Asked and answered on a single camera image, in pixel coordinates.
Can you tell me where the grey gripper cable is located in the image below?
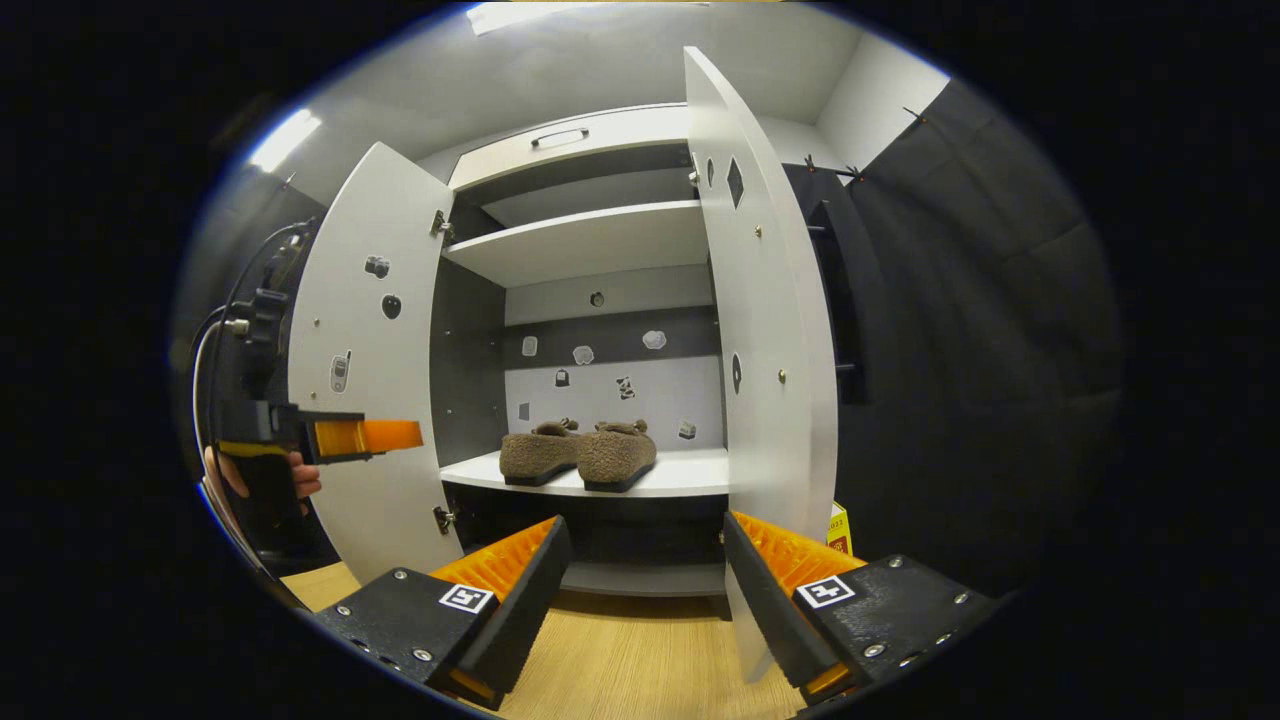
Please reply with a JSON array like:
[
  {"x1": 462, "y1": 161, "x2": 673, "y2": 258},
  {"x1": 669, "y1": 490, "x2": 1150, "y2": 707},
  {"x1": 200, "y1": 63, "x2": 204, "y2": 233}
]
[{"x1": 190, "y1": 220, "x2": 316, "y2": 581}]

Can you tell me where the black door handle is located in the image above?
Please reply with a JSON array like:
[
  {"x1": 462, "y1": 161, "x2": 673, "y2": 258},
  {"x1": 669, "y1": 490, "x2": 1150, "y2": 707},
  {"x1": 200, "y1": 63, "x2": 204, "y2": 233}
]
[{"x1": 805, "y1": 198, "x2": 863, "y2": 403}]

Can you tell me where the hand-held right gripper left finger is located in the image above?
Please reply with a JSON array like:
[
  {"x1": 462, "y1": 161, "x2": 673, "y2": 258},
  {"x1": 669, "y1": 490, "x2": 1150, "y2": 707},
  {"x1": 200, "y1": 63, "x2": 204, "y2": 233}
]
[{"x1": 310, "y1": 515, "x2": 573, "y2": 713}]

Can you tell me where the narrow ceiling light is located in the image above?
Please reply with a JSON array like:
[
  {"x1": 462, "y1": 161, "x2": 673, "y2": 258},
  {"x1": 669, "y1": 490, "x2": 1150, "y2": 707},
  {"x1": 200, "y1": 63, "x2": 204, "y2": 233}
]
[{"x1": 248, "y1": 108, "x2": 323, "y2": 173}]

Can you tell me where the white cabinet shelf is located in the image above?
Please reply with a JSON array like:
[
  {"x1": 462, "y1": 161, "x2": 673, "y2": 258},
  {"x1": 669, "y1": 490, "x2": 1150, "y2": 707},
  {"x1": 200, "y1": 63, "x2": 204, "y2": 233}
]
[
  {"x1": 440, "y1": 447, "x2": 731, "y2": 499},
  {"x1": 442, "y1": 200, "x2": 711, "y2": 289}
]

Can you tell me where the white shoe cabinet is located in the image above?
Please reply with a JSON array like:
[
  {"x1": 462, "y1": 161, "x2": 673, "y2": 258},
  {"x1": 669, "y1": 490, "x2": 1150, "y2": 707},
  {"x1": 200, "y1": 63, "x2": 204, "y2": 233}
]
[{"x1": 430, "y1": 103, "x2": 731, "y2": 599}]

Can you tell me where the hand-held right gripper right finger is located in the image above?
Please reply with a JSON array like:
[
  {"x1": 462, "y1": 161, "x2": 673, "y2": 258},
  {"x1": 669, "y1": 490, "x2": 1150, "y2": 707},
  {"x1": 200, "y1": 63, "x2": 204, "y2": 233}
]
[{"x1": 722, "y1": 512, "x2": 1001, "y2": 709}]

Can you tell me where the cabinet door with cherry sticker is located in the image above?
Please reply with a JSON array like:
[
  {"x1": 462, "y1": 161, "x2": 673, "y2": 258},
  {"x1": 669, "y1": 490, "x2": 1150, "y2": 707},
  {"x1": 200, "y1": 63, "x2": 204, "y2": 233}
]
[{"x1": 683, "y1": 45, "x2": 841, "y2": 686}]

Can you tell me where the cabinet door with camera sticker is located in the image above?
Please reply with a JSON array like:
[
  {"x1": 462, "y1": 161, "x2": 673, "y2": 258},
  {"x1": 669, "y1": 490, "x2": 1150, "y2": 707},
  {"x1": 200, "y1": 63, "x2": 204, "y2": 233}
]
[{"x1": 287, "y1": 142, "x2": 466, "y2": 586}]

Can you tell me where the brown fuzzy shoe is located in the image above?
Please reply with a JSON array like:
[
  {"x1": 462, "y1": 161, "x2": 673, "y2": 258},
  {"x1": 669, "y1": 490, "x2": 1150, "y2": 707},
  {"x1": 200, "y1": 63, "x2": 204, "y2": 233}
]
[
  {"x1": 577, "y1": 418, "x2": 659, "y2": 493},
  {"x1": 499, "y1": 418, "x2": 583, "y2": 488}
]

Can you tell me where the wide ceiling light panel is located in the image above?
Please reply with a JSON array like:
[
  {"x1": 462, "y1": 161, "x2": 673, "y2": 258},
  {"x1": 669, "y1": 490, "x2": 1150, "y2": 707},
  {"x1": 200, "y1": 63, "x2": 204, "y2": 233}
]
[{"x1": 465, "y1": 0, "x2": 711, "y2": 36}]

